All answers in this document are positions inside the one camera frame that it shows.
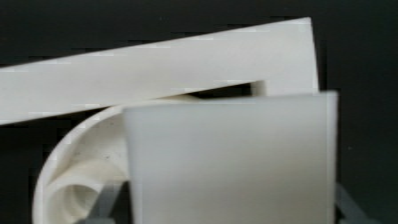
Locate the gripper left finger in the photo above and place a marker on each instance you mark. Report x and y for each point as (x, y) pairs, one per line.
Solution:
(110, 211)

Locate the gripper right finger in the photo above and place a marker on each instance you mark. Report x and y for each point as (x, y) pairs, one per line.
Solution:
(353, 215)

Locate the white stool leg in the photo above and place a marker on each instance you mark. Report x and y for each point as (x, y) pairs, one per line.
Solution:
(232, 161)

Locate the white round stool seat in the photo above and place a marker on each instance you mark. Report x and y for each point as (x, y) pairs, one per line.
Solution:
(87, 163)

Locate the white L-shaped fence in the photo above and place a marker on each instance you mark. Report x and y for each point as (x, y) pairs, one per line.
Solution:
(261, 53)

